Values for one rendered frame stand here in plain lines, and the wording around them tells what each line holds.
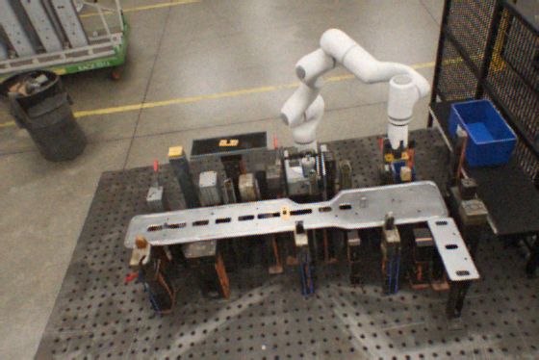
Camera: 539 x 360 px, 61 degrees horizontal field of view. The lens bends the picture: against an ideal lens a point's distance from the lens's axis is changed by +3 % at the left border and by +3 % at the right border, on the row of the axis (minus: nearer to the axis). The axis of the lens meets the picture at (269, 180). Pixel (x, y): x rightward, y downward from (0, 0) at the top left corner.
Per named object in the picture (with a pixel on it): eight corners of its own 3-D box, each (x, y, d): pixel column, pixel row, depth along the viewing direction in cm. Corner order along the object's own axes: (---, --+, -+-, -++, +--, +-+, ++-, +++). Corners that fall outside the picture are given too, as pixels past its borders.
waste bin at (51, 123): (30, 171, 415) (-17, 102, 366) (48, 136, 454) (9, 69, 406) (85, 164, 412) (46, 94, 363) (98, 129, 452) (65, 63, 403)
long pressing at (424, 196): (120, 254, 192) (119, 252, 191) (132, 216, 209) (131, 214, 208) (451, 218, 183) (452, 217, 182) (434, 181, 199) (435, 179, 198)
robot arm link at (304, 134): (289, 137, 239) (283, 100, 223) (316, 121, 245) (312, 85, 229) (302, 147, 231) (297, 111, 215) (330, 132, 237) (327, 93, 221)
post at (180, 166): (191, 222, 241) (166, 160, 212) (192, 212, 247) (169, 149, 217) (204, 220, 241) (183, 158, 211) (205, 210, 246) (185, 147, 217)
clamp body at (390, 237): (379, 297, 193) (382, 245, 170) (373, 274, 202) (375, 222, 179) (401, 295, 193) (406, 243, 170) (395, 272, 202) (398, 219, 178)
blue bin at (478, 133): (470, 167, 197) (475, 143, 188) (447, 126, 220) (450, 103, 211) (510, 162, 196) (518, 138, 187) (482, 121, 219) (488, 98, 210)
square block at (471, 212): (453, 271, 198) (467, 215, 174) (448, 256, 204) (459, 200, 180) (474, 270, 197) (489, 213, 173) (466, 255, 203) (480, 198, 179)
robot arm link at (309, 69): (313, 120, 231) (288, 135, 225) (299, 103, 233) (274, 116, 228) (341, 60, 185) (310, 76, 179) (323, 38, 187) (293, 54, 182)
